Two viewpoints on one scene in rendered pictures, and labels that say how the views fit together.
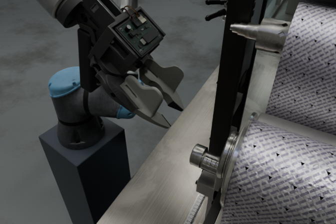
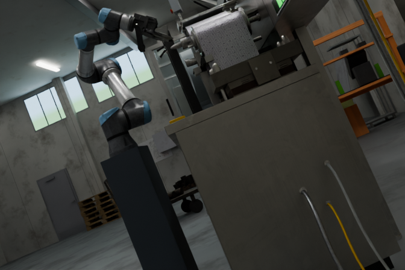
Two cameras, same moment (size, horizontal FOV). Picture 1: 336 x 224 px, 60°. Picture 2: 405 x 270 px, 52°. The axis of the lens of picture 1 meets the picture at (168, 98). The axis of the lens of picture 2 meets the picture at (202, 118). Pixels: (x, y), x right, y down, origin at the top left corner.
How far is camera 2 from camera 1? 1.87 m
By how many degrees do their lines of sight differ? 53
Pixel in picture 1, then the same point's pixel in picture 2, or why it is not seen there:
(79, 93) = (120, 111)
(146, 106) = (164, 33)
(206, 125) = not seen: hidden behind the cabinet
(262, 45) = (184, 43)
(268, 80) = not seen: hidden behind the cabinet
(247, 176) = (197, 29)
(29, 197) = not seen: outside the picture
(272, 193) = (205, 28)
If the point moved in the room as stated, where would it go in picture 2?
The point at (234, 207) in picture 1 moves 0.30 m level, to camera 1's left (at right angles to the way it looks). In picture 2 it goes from (202, 41) to (146, 54)
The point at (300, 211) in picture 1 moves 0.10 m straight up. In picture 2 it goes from (213, 26) to (204, 7)
